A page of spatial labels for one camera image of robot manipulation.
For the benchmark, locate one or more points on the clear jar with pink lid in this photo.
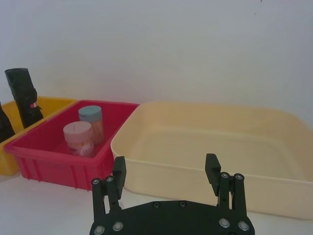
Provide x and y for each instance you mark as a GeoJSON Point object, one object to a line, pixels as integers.
{"type": "Point", "coordinates": [78, 139]}

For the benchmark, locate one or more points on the red plastic bin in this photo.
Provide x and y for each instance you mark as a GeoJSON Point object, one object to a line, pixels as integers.
{"type": "Point", "coordinates": [49, 166]}

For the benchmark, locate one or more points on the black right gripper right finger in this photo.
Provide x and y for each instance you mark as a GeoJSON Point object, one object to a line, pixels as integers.
{"type": "Point", "coordinates": [212, 171]}

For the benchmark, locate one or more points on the cream plastic bin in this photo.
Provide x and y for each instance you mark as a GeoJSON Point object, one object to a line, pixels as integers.
{"type": "Point", "coordinates": [185, 137]}

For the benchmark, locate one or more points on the yellow plastic bin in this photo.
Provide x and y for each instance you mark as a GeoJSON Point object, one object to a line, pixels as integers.
{"type": "Point", "coordinates": [52, 104]}

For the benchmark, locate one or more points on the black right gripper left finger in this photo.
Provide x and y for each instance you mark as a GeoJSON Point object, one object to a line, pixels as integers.
{"type": "Point", "coordinates": [119, 176]}

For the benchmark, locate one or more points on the clear jar with blue lid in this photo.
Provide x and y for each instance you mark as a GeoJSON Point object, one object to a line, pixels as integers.
{"type": "Point", "coordinates": [94, 122]}

